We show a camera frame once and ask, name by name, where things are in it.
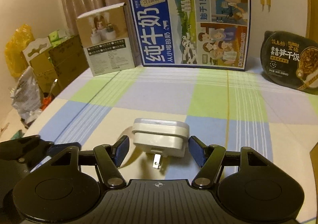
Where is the white crumpled plastic bag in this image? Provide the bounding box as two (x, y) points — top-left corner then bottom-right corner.
(10, 66), (44, 127)

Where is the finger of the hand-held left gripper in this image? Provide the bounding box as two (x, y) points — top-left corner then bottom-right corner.
(0, 135), (82, 163)

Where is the checked tablecloth desktop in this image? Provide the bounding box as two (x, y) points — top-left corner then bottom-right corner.
(18, 56), (318, 217)

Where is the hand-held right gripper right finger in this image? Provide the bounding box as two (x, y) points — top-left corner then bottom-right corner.
(188, 136), (270, 189)

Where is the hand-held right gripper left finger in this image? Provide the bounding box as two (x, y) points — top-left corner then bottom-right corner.
(48, 137), (131, 189)

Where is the green tissue pack bundle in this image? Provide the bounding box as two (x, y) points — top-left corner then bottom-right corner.
(48, 29), (69, 47)

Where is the white power adapter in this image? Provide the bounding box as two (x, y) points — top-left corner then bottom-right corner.
(132, 118), (190, 170)

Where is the black instant rice bowl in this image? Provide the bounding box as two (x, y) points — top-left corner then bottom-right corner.
(260, 30), (318, 96)

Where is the brown cardboard box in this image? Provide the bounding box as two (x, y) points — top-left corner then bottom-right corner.
(309, 142), (318, 172)

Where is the white product box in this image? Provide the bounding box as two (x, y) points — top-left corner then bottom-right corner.
(76, 3), (137, 77)

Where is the yellow plastic bag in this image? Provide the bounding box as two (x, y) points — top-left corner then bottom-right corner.
(5, 24), (35, 79)

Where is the blue milk carton case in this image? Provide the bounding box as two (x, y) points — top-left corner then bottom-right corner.
(127, 0), (251, 72)

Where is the brown box with white flap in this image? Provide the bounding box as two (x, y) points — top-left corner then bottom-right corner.
(22, 36), (61, 97)

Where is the red-handled tool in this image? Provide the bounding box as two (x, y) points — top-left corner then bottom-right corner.
(41, 78), (59, 110)

